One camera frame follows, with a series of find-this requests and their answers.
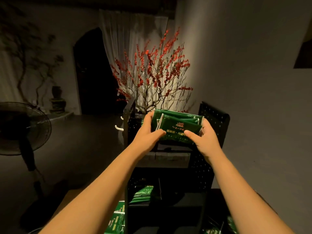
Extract person's left hand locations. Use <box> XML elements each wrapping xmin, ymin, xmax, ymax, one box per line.
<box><xmin>131</xmin><ymin>111</ymin><xmax>166</xmax><ymax>156</ymax></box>

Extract person's right hand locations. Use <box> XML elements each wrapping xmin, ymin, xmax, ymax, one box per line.
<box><xmin>184</xmin><ymin>118</ymin><xmax>222</xmax><ymax>161</ymax></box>

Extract black metal shelf rack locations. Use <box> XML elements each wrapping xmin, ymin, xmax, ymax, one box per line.
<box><xmin>122</xmin><ymin>101</ymin><xmax>231</xmax><ymax>234</ymax></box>

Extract pile of green packets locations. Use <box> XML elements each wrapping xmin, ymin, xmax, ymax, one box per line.
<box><xmin>105</xmin><ymin>185</ymin><xmax>240</xmax><ymax>234</ymax></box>

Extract person's left forearm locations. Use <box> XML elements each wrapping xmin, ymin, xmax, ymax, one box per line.
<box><xmin>40</xmin><ymin>146</ymin><xmax>147</xmax><ymax>234</ymax></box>

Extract person's right forearm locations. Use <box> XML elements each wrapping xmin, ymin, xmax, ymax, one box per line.
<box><xmin>210</xmin><ymin>153</ymin><xmax>295</xmax><ymax>234</ymax></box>

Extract red berry branches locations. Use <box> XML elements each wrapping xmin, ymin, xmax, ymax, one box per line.
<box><xmin>111</xmin><ymin>28</ymin><xmax>195</xmax><ymax>115</ymax></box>

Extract dark vase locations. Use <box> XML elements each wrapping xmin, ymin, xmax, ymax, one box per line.
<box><xmin>49</xmin><ymin>85</ymin><xmax>67</xmax><ymax>114</ymax></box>

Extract white curtain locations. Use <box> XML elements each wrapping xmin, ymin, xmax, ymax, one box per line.
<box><xmin>99</xmin><ymin>9</ymin><xmax>169</xmax><ymax>96</ymax></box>

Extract black standing fan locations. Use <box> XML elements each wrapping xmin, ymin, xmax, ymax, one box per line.
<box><xmin>0</xmin><ymin>101</ymin><xmax>53</xmax><ymax>199</ymax></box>

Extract bare branched tree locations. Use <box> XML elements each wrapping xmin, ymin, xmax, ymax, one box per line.
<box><xmin>0</xmin><ymin>17</ymin><xmax>65</xmax><ymax>106</ymax></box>

